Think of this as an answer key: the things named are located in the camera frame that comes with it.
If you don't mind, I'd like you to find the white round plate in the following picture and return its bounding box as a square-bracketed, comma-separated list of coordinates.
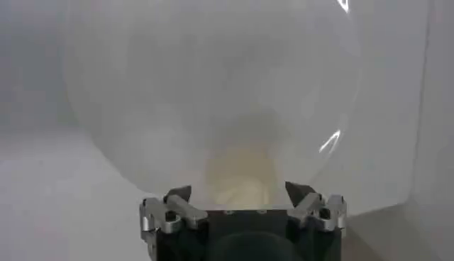
[62, 0, 362, 211]

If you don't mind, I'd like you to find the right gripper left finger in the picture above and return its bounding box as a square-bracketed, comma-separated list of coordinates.
[139, 184, 209, 243]

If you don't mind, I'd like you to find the white steamed bun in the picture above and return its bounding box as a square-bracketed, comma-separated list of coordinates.
[204, 140, 283, 210]

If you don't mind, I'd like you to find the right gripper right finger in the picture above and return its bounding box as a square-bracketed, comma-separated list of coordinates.
[284, 181, 348, 233]

